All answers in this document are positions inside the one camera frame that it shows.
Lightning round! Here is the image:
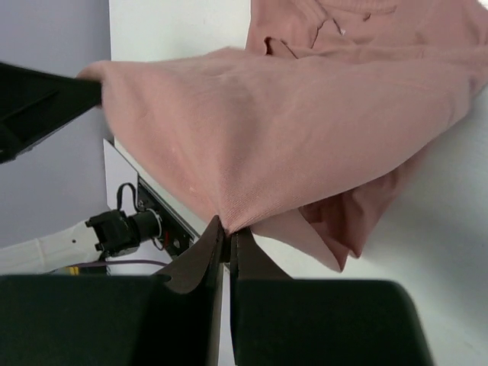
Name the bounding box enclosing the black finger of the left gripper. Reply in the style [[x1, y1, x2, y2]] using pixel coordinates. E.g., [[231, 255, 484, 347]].
[[1, 63, 101, 164]]

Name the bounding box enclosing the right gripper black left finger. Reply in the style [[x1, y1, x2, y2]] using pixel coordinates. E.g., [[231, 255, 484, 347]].
[[1, 217, 225, 365]]

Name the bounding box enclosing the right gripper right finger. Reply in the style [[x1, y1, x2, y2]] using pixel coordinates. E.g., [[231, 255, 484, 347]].
[[230, 230, 433, 365]]

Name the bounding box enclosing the pink printed t-shirt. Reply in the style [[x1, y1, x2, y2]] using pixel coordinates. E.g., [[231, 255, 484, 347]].
[[80, 1, 487, 270]]

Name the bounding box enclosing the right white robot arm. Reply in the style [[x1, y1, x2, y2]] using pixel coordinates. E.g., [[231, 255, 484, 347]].
[[1, 210, 433, 365]]

